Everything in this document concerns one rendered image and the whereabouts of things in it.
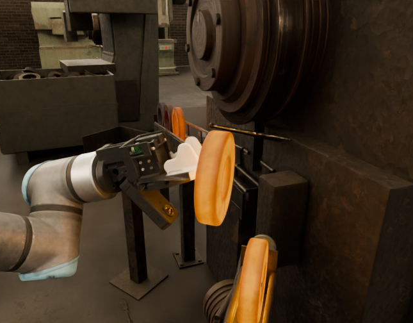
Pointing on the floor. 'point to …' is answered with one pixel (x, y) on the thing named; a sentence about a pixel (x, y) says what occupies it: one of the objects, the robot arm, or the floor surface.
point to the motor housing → (216, 298)
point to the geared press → (164, 10)
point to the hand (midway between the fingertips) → (216, 166)
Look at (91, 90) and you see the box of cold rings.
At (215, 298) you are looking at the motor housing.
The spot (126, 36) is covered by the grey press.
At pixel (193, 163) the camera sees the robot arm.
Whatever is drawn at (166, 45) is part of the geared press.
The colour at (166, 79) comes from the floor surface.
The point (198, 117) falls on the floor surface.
